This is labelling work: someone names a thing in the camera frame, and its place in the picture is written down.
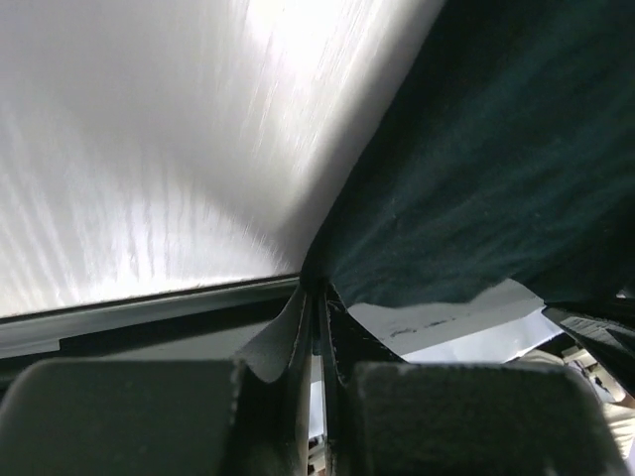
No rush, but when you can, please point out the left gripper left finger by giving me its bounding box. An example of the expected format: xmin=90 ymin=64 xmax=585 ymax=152
xmin=1 ymin=290 xmax=313 ymax=475

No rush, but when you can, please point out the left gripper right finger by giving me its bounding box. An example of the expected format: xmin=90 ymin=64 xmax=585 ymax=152
xmin=317 ymin=287 xmax=628 ymax=475

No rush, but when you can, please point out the black t-shirt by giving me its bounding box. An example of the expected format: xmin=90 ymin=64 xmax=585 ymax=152
xmin=301 ymin=1 xmax=634 ymax=307

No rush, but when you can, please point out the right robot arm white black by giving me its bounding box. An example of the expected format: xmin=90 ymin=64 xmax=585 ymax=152
xmin=543 ymin=288 xmax=634 ymax=396

